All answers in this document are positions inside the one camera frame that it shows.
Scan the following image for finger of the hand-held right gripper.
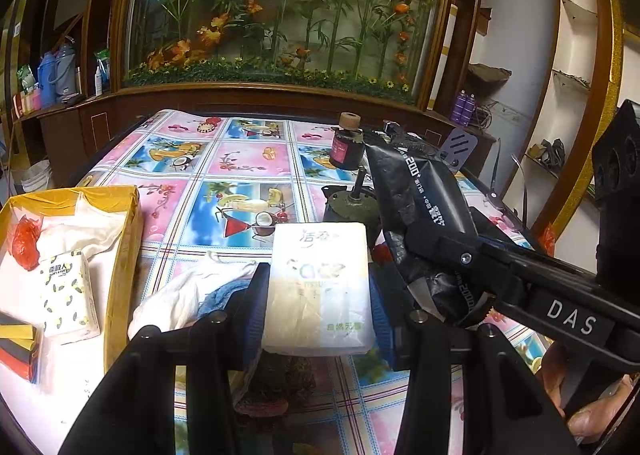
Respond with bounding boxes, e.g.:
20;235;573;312
469;291;527;332
404;222;541;298

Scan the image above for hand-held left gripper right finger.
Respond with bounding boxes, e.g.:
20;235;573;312
370;277;583;455

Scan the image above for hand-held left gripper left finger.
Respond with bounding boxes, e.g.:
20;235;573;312
57;262;273;455

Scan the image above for blue cloth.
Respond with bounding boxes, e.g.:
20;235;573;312
197;280;256;321

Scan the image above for white tissue pack green print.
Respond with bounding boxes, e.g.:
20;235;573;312
261;222;377;356

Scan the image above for brown knit hat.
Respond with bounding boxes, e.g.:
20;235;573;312
235;352;341;418

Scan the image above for black foil packet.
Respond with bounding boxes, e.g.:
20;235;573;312
364;130;496;331

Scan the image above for yellow cardboard box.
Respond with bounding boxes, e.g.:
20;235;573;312
0;185;144;441

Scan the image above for person's right hand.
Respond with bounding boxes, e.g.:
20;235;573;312
537;345;640;447

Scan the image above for black motor with shaft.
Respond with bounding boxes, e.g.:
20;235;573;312
321;168;383;248

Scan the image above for black device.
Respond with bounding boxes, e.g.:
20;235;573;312
382;120;441;156

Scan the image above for dark ink bottle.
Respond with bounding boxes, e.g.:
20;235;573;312
328;112;368;171

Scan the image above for brown cardboard piece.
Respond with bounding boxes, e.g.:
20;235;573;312
470;64;512;87

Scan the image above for lemon print tissue pack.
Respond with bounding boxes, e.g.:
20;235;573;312
39;250;102;346

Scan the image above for white rolled paper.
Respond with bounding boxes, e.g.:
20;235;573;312
437;5;459;108

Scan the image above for yellow foam pad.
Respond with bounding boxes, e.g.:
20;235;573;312
0;324;37;340

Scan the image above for red plastic bag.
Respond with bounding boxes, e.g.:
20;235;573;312
7;215;43;270

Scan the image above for black foam pad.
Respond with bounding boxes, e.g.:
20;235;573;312
0;336;40;355

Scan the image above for red foam pad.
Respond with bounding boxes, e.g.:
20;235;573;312
0;351;41;383

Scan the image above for white plastic bucket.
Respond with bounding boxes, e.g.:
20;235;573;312
10;160;54;194

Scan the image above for green and white bottle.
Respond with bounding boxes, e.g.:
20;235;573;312
95;49;111;86

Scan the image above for artificial flower display case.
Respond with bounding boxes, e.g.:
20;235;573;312
115;0;456;106

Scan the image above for pink box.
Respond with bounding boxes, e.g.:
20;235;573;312
15;88;44;117

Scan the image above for blue thermos bottle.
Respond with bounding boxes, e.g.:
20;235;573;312
37;52;59;108

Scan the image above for green wipes pack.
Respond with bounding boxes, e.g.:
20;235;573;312
17;65;39;92

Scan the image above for dark tangled cords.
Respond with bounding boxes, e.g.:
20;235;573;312
530;138;567;172

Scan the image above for tangled cables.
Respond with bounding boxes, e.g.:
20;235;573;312
475;102;521;129

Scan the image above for wooden wall cabinet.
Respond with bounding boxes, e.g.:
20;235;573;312
12;0;501;196

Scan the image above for gold arched wall frame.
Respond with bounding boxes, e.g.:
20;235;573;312
530;0;627;236

